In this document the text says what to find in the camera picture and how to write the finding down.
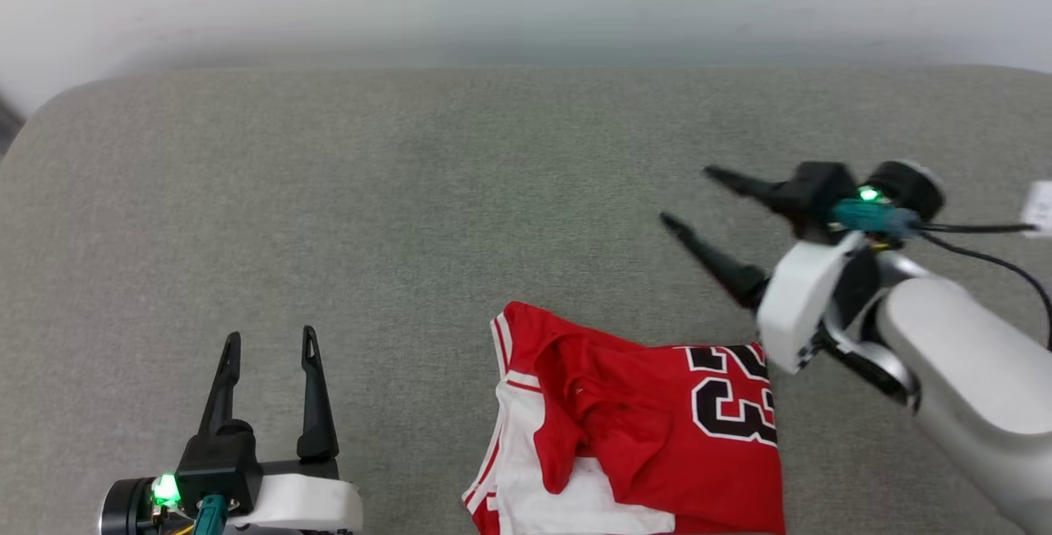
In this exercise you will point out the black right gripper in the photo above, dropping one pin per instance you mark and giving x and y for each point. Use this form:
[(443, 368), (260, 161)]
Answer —
[(822, 190)]

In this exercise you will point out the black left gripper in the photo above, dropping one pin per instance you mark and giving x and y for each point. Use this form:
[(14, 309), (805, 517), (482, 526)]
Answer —
[(218, 461)]

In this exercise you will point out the red basketball jersey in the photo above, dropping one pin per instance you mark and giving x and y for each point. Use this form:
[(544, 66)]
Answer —
[(641, 428)]

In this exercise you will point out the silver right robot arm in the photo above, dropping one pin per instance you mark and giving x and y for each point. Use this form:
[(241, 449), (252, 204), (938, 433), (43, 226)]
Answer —
[(970, 371)]

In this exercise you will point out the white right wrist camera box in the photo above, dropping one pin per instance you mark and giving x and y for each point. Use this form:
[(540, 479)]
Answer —
[(801, 305)]

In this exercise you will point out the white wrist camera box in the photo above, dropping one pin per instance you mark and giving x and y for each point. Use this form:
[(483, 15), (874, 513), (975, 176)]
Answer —
[(801, 305), (308, 504)]

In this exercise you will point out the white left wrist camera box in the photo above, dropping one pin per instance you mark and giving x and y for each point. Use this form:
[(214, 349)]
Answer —
[(308, 504)]

